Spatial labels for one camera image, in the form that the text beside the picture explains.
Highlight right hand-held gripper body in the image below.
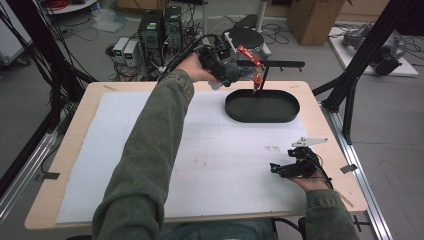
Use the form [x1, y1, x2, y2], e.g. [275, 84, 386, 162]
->
[282, 136, 329, 180]

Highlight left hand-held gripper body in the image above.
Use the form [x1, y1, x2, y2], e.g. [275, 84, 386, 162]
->
[196, 31, 242, 88]

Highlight black hanger stand oval tray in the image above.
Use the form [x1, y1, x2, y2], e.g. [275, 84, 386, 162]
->
[224, 59, 306, 124]

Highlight person's right hand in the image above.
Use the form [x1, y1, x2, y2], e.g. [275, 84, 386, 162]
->
[288, 173, 331, 193]

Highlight person's left hand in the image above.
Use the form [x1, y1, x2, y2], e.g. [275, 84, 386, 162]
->
[176, 53, 223, 91]

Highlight round black stool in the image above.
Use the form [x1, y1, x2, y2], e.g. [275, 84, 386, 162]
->
[229, 27, 266, 54]

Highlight white foam mat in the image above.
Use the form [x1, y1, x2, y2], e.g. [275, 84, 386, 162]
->
[55, 89, 309, 224]

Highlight black tape piece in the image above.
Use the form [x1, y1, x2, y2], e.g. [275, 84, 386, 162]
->
[340, 163, 358, 175]
[34, 171, 61, 183]

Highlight black computer tower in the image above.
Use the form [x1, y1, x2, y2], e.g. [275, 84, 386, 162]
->
[137, 9, 165, 66]
[163, 5, 184, 51]

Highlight cardboard box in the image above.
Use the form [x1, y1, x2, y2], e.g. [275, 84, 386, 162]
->
[287, 0, 348, 47]

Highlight person's legs in jeans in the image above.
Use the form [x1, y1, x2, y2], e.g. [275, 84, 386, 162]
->
[159, 218, 275, 240]

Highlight white power supply box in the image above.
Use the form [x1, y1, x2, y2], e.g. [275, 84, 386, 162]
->
[112, 36, 130, 64]
[122, 40, 140, 68]

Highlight clear plastic bag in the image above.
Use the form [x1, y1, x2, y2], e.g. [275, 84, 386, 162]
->
[91, 8, 129, 34]

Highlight white board with grey devices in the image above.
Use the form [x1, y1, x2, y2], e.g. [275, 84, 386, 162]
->
[327, 23, 420, 78]

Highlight right hand-held gripper black cable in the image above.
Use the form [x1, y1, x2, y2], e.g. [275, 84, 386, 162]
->
[311, 153, 335, 191]

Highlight hand-held gripper black cable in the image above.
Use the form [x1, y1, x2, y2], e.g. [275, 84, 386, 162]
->
[157, 33, 219, 83]
[311, 153, 335, 191]

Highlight left hand-held gripper black cable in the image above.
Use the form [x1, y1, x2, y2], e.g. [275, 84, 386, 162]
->
[157, 33, 219, 83]

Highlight aluminium rail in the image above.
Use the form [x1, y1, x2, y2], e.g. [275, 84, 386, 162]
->
[320, 99, 395, 240]
[0, 131, 66, 219]

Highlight black metal frame post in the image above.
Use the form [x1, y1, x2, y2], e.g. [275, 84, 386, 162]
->
[0, 0, 98, 134]
[312, 0, 424, 145]

